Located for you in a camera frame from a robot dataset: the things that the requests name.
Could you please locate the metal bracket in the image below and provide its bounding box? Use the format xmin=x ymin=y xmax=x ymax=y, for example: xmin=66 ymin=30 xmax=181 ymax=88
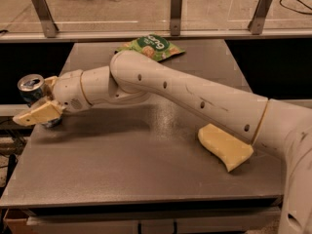
xmin=31 ymin=0 xmax=59 ymax=38
xmin=170 ymin=0 xmax=182 ymax=36
xmin=248 ymin=0 xmax=273 ymax=35

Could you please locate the cardboard box under table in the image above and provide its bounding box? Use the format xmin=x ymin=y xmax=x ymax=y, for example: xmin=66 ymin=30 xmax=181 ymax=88
xmin=4 ymin=209 xmax=37 ymax=234

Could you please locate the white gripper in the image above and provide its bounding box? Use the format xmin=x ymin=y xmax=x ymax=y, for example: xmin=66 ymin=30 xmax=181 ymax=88
xmin=13 ymin=69 xmax=91 ymax=127

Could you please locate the black cable on floor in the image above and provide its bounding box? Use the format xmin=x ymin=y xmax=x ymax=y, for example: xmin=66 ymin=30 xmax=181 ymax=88
xmin=276 ymin=0 xmax=312 ymax=17

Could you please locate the right metal bracket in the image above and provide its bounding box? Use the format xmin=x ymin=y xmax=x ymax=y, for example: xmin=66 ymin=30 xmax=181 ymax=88
xmin=248 ymin=0 xmax=273 ymax=35

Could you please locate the middle metal bracket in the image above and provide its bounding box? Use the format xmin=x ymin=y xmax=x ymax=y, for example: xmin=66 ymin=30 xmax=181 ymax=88
xmin=170 ymin=0 xmax=182 ymax=36

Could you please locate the left metal bracket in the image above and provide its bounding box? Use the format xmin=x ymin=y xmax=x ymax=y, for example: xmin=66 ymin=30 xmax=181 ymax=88
xmin=31 ymin=0 xmax=59 ymax=38

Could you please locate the yellow sponge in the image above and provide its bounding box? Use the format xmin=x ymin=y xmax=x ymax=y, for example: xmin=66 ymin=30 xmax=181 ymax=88
xmin=198 ymin=124 xmax=254 ymax=173

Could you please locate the red bull can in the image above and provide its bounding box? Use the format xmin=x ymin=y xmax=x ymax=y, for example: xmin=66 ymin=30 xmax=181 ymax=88
xmin=18 ymin=74 xmax=61 ymax=128

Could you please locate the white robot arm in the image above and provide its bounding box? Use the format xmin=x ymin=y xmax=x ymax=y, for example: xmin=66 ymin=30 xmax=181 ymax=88
xmin=14 ymin=51 xmax=312 ymax=234

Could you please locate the green snack bag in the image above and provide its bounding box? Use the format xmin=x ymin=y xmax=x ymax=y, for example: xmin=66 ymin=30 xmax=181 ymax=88
xmin=116 ymin=34 xmax=184 ymax=62

